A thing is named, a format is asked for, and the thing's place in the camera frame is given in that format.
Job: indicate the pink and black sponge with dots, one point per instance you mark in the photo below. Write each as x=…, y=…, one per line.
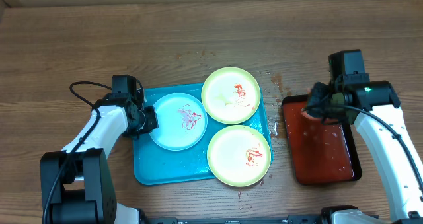
x=313, y=99

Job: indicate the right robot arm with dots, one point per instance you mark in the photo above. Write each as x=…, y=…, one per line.
x=374, y=109

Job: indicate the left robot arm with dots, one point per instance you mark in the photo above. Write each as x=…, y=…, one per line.
x=76, y=182

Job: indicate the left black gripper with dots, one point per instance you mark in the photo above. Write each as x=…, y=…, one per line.
x=151, y=123

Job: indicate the red black lacquer tray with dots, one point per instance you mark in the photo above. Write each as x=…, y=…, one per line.
x=321, y=154

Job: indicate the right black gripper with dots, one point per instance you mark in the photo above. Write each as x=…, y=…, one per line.
x=317, y=96

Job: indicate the light blue round plate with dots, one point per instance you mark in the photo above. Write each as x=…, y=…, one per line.
x=182, y=122

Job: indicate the green rimmed plate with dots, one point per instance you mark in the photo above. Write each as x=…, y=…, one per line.
x=231, y=95
x=239, y=156

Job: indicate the teal plastic serving tray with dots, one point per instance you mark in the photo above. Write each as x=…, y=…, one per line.
x=155, y=165

